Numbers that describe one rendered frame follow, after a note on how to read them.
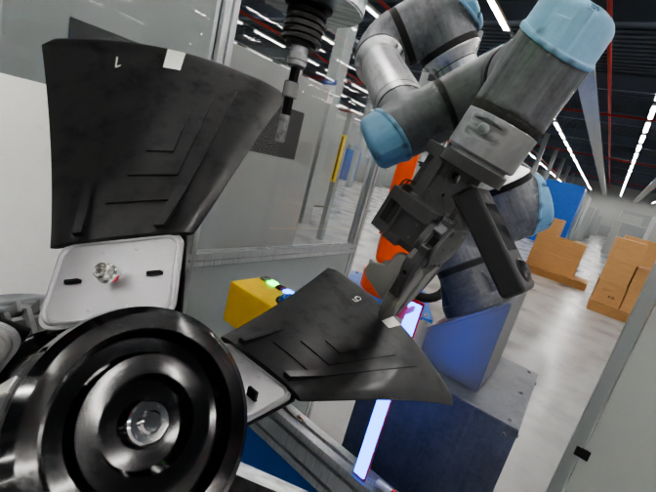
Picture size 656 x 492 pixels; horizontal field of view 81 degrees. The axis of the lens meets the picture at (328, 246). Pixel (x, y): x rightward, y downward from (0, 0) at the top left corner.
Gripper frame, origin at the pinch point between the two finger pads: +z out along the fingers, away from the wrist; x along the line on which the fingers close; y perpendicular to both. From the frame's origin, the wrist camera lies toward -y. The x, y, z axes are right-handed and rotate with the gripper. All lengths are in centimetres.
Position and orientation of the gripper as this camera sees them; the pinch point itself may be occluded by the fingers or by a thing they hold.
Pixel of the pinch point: (390, 314)
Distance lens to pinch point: 48.0
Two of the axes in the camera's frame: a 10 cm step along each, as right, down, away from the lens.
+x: -6.0, 0.3, -8.0
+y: -6.5, -6.0, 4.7
